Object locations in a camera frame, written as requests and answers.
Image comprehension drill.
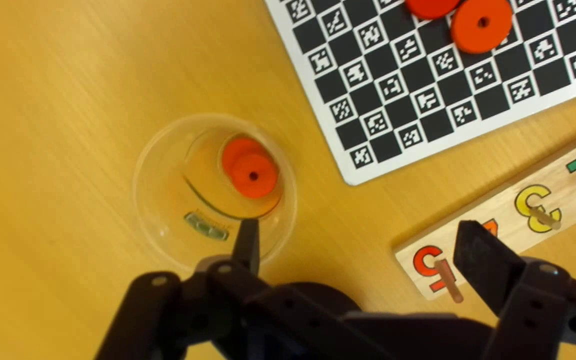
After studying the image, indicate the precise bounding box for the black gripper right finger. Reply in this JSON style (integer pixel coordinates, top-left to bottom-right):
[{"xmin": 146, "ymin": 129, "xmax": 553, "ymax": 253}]
[{"xmin": 452, "ymin": 220, "xmax": 576, "ymax": 360}]

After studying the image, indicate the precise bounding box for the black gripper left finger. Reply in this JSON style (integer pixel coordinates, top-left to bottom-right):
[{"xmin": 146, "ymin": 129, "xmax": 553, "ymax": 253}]
[{"xmin": 94, "ymin": 218, "xmax": 384, "ymax": 360}]

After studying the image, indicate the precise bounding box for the wooden number puzzle board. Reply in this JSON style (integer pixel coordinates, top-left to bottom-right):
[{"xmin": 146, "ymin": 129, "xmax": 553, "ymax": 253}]
[{"xmin": 393, "ymin": 129, "xmax": 576, "ymax": 306}]

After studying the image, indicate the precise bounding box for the clear plastic cup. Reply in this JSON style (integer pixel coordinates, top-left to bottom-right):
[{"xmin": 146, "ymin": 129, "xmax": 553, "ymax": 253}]
[{"xmin": 132, "ymin": 113, "xmax": 301, "ymax": 273}]

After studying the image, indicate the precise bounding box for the black white checkerboard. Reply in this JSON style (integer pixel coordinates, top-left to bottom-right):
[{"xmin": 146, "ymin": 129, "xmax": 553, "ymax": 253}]
[{"xmin": 263, "ymin": 0, "xmax": 576, "ymax": 188}]

